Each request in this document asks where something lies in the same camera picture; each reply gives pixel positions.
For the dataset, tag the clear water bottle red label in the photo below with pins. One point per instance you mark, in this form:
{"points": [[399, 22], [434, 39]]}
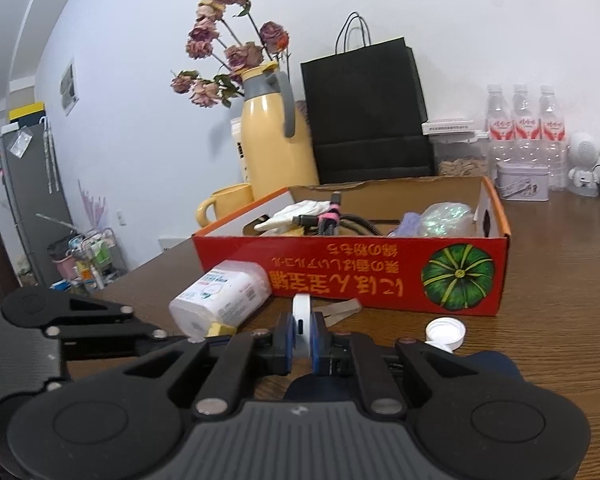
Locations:
{"points": [[497, 127], [552, 127], [524, 125]]}

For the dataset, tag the lavender metal tin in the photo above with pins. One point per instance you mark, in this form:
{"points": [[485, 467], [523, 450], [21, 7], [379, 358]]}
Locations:
{"points": [[522, 182]]}

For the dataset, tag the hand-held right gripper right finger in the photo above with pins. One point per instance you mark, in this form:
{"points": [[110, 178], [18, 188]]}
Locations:
{"points": [[319, 340]]}

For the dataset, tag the pink fuzzy tie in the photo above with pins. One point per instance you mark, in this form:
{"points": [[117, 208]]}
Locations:
{"points": [[328, 220]]}

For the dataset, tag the wide white plastic lid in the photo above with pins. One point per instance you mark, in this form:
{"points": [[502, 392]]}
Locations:
{"points": [[445, 332]]}

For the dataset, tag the yellow mug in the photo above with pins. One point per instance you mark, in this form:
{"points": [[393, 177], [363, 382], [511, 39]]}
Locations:
{"points": [[227, 205]]}

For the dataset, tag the white cloth glove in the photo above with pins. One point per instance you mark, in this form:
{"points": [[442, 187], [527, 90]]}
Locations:
{"points": [[300, 210]]}

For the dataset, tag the dried rose bouquet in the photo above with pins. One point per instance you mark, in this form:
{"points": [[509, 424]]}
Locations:
{"points": [[230, 35]]}

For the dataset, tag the flat white box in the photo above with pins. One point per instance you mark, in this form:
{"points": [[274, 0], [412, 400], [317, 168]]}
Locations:
{"points": [[447, 126]]}

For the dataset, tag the yellow thermos jug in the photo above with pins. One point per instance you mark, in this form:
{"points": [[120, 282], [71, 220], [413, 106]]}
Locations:
{"points": [[275, 145]]}

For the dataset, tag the white robot speaker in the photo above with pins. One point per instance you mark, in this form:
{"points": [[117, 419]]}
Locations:
{"points": [[585, 160]]}

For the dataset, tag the purple patterned wrapping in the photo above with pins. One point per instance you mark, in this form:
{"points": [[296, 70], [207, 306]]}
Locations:
{"points": [[302, 112]]}

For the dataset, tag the iridescent glitter bag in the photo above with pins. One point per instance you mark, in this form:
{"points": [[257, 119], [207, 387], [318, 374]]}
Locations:
{"points": [[445, 220]]}

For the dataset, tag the yellow white plush toy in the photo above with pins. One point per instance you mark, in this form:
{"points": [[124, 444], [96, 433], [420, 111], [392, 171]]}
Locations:
{"points": [[292, 233]]}

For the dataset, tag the white round charger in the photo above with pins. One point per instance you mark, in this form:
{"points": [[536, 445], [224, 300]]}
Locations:
{"points": [[302, 310]]}

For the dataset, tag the black paper bag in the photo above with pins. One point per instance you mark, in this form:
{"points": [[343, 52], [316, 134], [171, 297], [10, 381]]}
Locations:
{"points": [[370, 120]]}

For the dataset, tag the grey wall panel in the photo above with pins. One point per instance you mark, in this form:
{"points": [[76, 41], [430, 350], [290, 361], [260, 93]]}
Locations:
{"points": [[68, 87]]}

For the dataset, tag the purple woven pouch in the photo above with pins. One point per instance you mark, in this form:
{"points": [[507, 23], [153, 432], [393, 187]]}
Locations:
{"points": [[405, 225]]}

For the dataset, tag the white wall outlet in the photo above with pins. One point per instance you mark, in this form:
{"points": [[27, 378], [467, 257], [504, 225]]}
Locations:
{"points": [[122, 217]]}

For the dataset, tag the yellow black box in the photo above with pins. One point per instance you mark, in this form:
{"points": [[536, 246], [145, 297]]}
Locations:
{"points": [[26, 112]]}

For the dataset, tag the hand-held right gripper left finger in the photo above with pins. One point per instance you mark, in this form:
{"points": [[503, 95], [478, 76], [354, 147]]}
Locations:
{"points": [[282, 340]]}

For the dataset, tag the rolling storage cart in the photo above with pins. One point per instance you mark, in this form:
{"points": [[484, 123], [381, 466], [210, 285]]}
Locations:
{"points": [[90, 260]]}

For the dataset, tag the translucent cotton swab box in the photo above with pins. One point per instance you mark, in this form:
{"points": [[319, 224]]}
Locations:
{"points": [[220, 295]]}

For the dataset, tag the red cardboard box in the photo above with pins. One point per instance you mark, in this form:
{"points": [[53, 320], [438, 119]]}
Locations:
{"points": [[340, 270]]}

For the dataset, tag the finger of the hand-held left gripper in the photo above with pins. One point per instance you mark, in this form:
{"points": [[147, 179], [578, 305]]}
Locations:
{"points": [[100, 312], [51, 386]]}

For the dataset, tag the grey refrigerator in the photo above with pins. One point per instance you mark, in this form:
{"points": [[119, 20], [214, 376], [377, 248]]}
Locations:
{"points": [[32, 210]]}

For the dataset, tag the clear seed container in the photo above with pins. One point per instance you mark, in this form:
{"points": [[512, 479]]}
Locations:
{"points": [[460, 160]]}

